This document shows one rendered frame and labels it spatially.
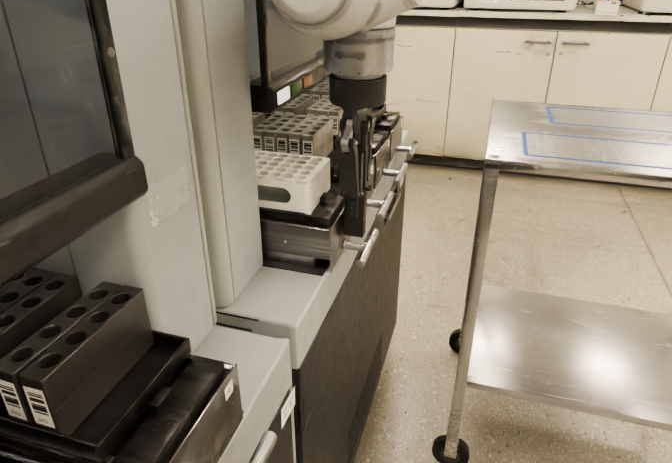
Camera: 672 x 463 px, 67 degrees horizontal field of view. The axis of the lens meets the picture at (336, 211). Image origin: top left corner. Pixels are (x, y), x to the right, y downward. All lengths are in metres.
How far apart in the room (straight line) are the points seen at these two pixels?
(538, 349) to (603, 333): 0.20
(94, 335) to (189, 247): 0.16
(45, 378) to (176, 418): 0.10
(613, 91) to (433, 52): 0.95
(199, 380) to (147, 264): 0.12
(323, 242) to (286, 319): 0.12
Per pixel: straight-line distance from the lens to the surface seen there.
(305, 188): 0.69
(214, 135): 0.56
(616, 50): 3.02
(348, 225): 0.75
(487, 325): 1.41
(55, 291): 0.50
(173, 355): 0.47
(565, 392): 1.29
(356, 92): 0.64
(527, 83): 2.99
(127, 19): 0.45
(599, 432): 1.64
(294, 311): 0.65
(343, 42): 0.63
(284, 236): 0.72
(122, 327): 0.46
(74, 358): 0.42
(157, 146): 0.48
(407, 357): 1.69
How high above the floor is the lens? 1.13
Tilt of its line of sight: 26 degrees down
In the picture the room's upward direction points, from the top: straight up
